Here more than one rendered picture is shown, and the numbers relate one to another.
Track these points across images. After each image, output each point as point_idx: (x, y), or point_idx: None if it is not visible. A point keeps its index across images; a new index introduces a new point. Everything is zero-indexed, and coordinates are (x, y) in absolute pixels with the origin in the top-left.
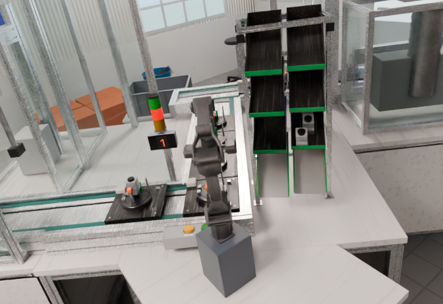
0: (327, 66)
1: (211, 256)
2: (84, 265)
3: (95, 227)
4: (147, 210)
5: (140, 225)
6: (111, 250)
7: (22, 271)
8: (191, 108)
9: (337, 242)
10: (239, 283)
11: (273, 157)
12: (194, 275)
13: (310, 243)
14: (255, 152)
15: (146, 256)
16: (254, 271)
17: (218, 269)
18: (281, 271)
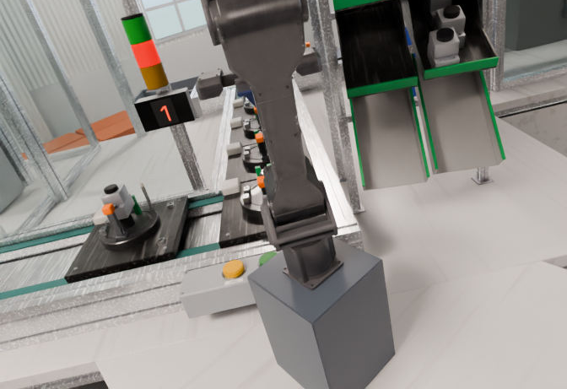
0: None
1: (294, 326)
2: (26, 372)
3: (45, 290)
4: (149, 245)
5: (135, 276)
6: (85, 333)
7: None
8: None
9: (543, 256)
10: (364, 376)
11: (381, 113)
12: (257, 369)
13: (487, 265)
14: (352, 92)
15: (153, 336)
16: (391, 343)
17: (315, 355)
18: (447, 334)
